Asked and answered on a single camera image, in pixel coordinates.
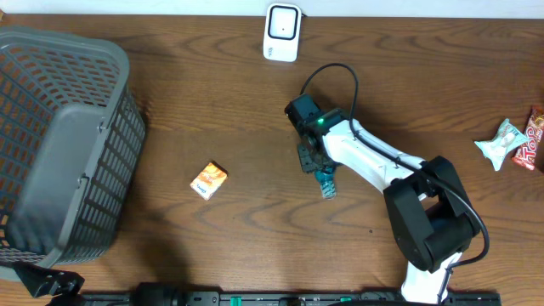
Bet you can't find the teal mouthwash bottle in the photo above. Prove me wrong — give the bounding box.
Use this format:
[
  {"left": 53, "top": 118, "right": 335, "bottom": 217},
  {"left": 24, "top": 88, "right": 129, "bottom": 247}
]
[{"left": 314, "top": 167, "right": 337, "bottom": 200}]

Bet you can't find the small orange tissue pack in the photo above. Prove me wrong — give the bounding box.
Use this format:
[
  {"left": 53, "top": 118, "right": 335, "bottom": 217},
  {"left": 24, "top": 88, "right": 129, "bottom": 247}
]
[{"left": 190, "top": 161, "right": 228, "bottom": 201}]

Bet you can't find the mint green snack pouch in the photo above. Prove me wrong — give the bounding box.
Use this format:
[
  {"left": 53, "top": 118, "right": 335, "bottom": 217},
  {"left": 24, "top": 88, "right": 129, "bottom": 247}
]
[{"left": 474, "top": 119, "right": 529, "bottom": 172}]

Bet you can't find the red Top chocolate bar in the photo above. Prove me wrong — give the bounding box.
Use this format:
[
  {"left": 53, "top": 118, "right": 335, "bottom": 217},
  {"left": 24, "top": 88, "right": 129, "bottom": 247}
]
[{"left": 512, "top": 106, "right": 543, "bottom": 171}]

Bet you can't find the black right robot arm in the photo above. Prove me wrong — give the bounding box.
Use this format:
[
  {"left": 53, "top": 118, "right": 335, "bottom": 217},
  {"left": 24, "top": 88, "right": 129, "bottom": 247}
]
[{"left": 286, "top": 106, "right": 489, "bottom": 304}]

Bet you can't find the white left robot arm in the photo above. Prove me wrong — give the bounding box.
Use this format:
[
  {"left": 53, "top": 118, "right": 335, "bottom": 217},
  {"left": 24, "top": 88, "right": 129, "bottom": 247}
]
[{"left": 12, "top": 262, "right": 85, "bottom": 306}]

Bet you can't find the white barcode scanner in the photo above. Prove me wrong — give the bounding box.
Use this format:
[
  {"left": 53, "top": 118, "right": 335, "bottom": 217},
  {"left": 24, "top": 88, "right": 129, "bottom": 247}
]
[{"left": 263, "top": 3, "right": 303, "bottom": 62}]

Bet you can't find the grey plastic shopping basket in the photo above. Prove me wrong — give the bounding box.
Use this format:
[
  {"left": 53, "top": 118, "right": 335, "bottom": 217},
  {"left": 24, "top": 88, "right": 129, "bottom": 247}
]
[{"left": 1, "top": 26, "right": 145, "bottom": 281}]

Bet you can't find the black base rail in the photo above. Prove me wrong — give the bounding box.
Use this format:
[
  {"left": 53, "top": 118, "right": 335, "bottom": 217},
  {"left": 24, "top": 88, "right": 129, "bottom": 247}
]
[{"left": 80, "top": 282, "right": 502, "bottom": 306}]

